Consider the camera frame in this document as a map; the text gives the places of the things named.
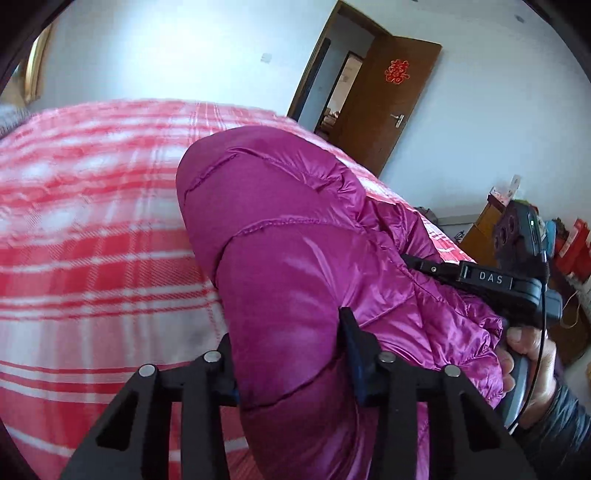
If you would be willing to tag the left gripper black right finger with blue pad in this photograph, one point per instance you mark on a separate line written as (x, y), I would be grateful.
(467, 437)

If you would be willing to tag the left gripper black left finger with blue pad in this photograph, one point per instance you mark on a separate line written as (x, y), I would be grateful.
(157, 411)

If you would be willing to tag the magenta puffer down jacket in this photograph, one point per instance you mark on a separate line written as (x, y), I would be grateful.
(288, 236)

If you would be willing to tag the dark jacket sleeve forearm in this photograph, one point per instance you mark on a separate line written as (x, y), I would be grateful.
(554, 432)

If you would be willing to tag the person's right hand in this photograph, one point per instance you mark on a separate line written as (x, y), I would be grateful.
(540, 351)

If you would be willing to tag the wooden side cabinet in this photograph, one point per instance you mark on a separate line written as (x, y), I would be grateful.
(478, 243)

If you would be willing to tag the red bag clutter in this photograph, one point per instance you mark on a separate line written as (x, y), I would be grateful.
(573, 257)

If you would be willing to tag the red white plaid bedsheet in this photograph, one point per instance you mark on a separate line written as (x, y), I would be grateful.
(96, 271)

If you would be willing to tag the brown wooden door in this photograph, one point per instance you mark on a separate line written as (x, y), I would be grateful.
(365, 129)

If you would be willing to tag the red double happiness decal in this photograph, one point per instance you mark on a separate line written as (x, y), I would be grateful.
(397, 72)

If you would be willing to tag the black white striped pillow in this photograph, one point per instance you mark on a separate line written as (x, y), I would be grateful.
(12, 117)

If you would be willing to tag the yellow window curtain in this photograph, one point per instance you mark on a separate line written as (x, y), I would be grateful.
(32, 73)

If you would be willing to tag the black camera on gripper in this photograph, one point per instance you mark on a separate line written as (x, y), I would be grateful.
(517, 238)

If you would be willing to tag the silver door handle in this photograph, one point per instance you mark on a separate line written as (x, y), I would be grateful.
(399, 119)

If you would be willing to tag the white wall switch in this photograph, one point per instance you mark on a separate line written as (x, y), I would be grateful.
(266, 58)

